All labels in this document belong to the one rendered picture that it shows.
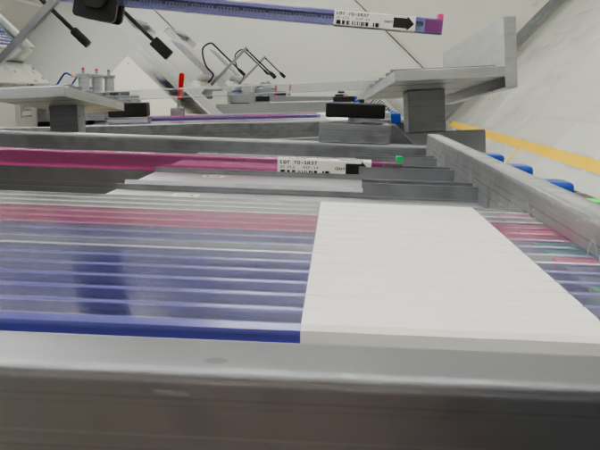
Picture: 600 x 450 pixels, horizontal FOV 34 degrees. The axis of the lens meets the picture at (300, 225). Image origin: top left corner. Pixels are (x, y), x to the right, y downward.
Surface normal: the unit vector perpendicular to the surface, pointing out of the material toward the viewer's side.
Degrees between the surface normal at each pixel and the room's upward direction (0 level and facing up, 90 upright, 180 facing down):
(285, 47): 90
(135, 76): 90
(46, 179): 90
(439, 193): 90
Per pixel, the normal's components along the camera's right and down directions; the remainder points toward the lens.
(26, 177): -0.04, 0.14
